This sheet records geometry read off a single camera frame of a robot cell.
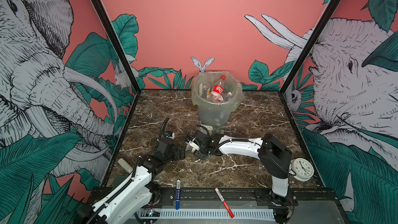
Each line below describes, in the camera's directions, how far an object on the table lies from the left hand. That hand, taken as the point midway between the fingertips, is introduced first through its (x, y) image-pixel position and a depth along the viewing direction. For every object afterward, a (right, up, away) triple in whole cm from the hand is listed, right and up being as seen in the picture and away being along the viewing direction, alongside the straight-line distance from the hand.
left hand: (178, 146), depth 83 cm
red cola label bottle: (+22, +32, +5) cm, 39 cm away
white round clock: (+66, -11, -3) cm, 67 cm away
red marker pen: (+26, -27, -13) cm, 39 cm away
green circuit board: (-11, -26, -14) cm, 31 cm away
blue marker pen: (+1, -20, -9) cm, 23 cm away
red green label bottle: (+15, +32, +7) cm, 36 cm away
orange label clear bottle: (+6, -1, +3) cm, 7 cm away
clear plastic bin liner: (+32, +30, +11) cm, 45 cm away
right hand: (+10, -2, +3) cm, 10 cm away
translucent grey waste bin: (+20, +15, +13) cm, 29 cm away
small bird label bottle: (+23, +7, +10) cm, 26 cm away
